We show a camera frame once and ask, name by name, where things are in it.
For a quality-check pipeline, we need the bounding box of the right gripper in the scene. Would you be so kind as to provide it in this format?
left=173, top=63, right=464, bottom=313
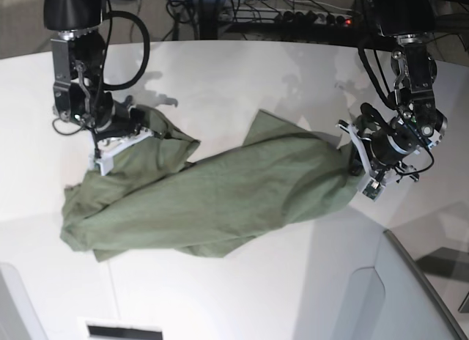
left=88, top=96, right=161, bottom=176

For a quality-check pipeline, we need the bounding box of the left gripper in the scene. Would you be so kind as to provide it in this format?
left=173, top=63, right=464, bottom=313
left=338, top=122, right=420, bottom=201

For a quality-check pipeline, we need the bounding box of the green t-shirt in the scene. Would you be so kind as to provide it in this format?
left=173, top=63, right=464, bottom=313
left=60, top=110, right=358, bottom=262

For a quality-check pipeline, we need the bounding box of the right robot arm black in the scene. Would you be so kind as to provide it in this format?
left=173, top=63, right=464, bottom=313
left=43, top=0, right=154, bottom=176

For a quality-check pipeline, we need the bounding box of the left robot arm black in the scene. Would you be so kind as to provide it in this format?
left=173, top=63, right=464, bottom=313
left=338, top=0, right=448, bottom=201

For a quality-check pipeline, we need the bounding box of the black power strip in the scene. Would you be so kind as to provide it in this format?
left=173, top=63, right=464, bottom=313
left=273, top=10, right=353, bottom=27

